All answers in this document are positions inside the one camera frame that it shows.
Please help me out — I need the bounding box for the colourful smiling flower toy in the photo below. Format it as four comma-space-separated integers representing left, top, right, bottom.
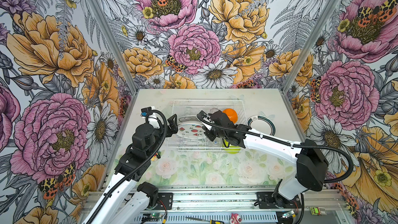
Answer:
151, 151, 161, 162

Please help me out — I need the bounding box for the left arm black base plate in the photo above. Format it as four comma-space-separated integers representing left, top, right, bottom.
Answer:
147, 192, 174, 211

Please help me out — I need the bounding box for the green circuit board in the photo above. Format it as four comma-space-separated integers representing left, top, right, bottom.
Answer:
141, 213, 164, 223

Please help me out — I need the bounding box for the orange plastic bowl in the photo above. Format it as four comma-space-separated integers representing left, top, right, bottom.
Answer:
222, 108, 238, 124

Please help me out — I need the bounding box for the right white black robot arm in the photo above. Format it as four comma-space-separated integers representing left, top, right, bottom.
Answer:
197, 111, 354, 208

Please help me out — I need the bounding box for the yellow handled screwdriver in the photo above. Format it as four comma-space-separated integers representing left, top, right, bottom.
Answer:
186, 217, 224, 224

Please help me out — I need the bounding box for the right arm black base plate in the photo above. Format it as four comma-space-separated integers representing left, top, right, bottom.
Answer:
255, 191, 302, 209

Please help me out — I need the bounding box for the lime green plastic bowl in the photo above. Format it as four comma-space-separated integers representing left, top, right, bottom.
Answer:
222, 139, 241, 154

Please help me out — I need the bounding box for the aluminium frame rail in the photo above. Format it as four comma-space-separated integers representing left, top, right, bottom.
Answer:
81, 186, 346, 214

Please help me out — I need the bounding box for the red white small object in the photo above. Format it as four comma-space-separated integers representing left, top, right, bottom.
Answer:
230, 213, 242, 224

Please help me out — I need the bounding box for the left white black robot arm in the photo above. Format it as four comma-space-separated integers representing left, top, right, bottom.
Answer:
83, 107, 178, 224

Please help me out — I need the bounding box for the strawberry pattern white plate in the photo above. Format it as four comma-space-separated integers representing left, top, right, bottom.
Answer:
176, 121, 206, 140

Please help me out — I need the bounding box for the small green display module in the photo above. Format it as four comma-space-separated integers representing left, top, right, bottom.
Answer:
311, 207, 327, 216

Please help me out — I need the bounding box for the green rimmed white plate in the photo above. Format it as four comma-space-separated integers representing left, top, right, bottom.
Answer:
247, 115, 276, 136

